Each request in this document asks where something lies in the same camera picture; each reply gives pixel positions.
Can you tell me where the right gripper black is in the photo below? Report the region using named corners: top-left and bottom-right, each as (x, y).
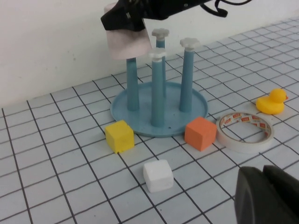
top-left (100, 0), bottom-right (217, 32)

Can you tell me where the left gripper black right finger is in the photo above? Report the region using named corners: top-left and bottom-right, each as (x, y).
top-left (263, 165), bottom-right (299, 210)

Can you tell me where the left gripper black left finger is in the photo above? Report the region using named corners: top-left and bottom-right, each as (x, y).
top-left (234, 166), bottom-right (299, 224)

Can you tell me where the pale pink cup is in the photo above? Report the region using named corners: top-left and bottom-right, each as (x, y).
top-left (103, 2), bottom-right (151, 60)

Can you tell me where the blue cup stand with pegs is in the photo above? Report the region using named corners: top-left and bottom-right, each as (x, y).
top-left (110, 28), bottom-right (209, 138)

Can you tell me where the white double-sided tape roll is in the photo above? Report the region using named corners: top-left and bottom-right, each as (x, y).
top-left (215, 111), bottom-right (275, 154)

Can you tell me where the yellow rubber duck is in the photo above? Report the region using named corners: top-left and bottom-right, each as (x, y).
top-left (255, 88), bottom-right (289, 115)

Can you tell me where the orange foam cube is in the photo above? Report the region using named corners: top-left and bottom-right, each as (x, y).
top-left (184, 116), bottom-right (218, 153)

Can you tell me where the white foam cube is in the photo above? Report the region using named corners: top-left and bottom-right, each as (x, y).
top-left (142, 159), bottom-right (175, 193)

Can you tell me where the yellow foam cube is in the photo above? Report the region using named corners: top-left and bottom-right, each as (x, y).
top-left (104, 119), bottom-right (135, 154)

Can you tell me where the black cable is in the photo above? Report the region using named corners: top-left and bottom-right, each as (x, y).
top-left (200, 0), bottom-right (253, 18)

